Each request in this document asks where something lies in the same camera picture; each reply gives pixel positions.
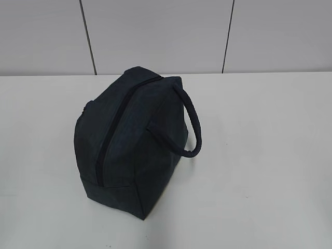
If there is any navy blue lunch bag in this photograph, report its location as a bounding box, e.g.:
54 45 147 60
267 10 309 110
74 66 202 220

